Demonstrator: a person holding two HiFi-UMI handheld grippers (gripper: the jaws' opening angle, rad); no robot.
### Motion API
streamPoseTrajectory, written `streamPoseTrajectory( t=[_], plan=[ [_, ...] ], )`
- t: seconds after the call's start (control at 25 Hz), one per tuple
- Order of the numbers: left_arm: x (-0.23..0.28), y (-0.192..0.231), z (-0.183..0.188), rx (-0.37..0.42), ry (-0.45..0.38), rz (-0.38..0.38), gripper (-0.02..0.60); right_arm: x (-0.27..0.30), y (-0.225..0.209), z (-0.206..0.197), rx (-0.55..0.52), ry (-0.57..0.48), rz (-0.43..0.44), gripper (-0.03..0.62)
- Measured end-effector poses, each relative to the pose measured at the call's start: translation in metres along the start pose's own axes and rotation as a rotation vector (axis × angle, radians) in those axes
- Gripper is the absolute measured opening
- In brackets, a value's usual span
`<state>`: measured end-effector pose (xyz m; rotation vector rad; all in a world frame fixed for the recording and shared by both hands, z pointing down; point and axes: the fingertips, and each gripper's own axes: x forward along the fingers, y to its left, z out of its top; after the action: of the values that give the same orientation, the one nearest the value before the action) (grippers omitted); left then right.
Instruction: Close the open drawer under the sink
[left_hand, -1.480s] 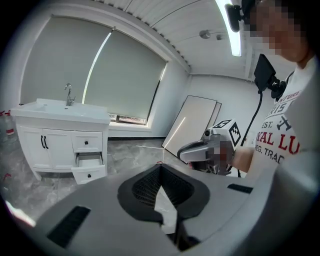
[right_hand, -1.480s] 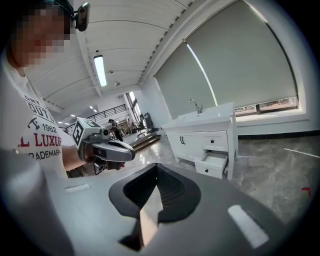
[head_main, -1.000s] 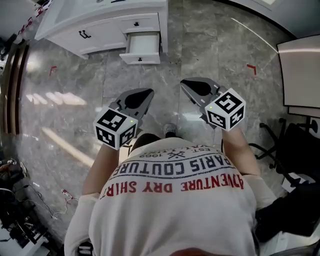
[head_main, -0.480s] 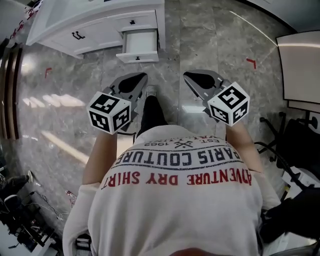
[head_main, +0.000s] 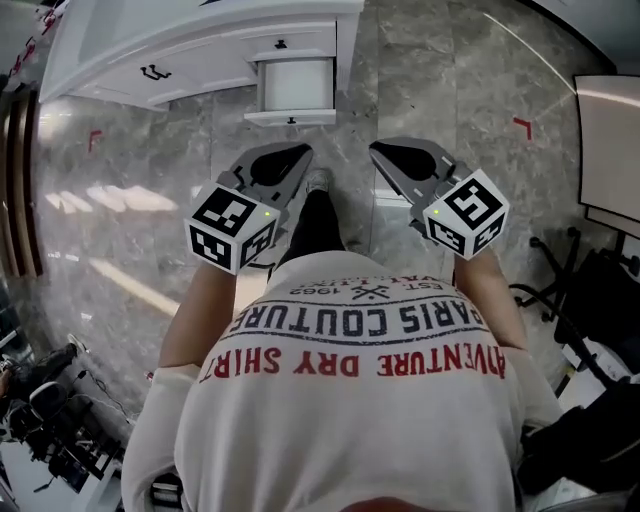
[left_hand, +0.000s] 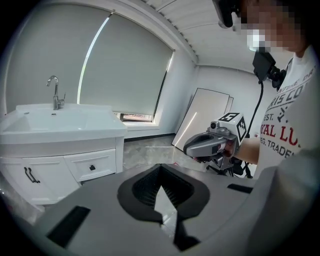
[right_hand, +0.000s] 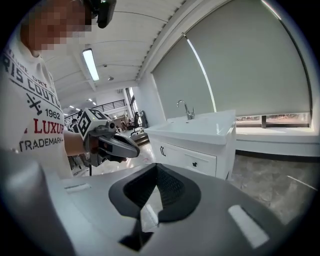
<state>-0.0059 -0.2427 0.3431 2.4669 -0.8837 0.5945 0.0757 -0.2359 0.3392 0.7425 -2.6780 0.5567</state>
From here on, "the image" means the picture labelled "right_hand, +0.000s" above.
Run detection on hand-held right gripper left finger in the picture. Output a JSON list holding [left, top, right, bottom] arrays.
[[108, 162, 158, 252]]

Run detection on person's head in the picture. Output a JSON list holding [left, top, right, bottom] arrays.
[[19, 0, 93, 60]]

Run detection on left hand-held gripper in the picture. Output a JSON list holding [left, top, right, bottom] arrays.
[[76, 107, 141, 168]]

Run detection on white window sill ledge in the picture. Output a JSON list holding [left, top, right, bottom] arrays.
[[234, 126, 320, 158]]

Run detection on person's left forearm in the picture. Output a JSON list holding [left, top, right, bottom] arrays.
[[63, 126, 88, 158]]

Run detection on grey stair steps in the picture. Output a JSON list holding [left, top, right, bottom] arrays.
[[134, 132, 151, 148]]

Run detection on black head-worn camera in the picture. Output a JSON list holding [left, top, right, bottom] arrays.
[[83, 0, 118, 29]]

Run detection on window glass strip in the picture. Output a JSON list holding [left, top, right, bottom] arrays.
[[236, 112, 311, 129]]

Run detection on person's left hand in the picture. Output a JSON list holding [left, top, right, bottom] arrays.
[[90, 137, 100, 154]]

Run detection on white sink basin top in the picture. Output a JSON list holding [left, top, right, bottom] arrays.
[[144, 109, 237, 146]]

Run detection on grey roller blind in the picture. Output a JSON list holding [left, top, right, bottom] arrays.
[[151, 32, 216, 121], [184, 0, 313, 118]]

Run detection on white drawer with black knob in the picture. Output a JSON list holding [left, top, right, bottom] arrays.
[[183, 151, 218, 177]]

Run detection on black metal railing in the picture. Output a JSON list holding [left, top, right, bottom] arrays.
[[63, 99, 126, 120]]

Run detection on chrome faucet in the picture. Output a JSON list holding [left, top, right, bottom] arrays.
[[176, 99, 196, 121]]

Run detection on white cabinet door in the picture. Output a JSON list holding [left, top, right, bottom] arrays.
[[162, 142, 186, 171], [149, 138, 164, 163]]

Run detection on long ceiling light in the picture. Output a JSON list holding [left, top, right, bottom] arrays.
[[82, 48, 100, 82]]

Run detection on white sink cabinet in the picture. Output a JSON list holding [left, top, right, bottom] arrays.
[[144, 109, 237, 181]]

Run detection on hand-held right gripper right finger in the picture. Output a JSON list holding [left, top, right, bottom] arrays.
[[156, 162, 202, 224]]

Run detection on person's white printed t-shirt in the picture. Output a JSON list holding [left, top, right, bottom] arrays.
[[0, 32, 74, 181]]

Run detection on black office chair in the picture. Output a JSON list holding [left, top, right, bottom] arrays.
[[129, 111, 144, 137]]

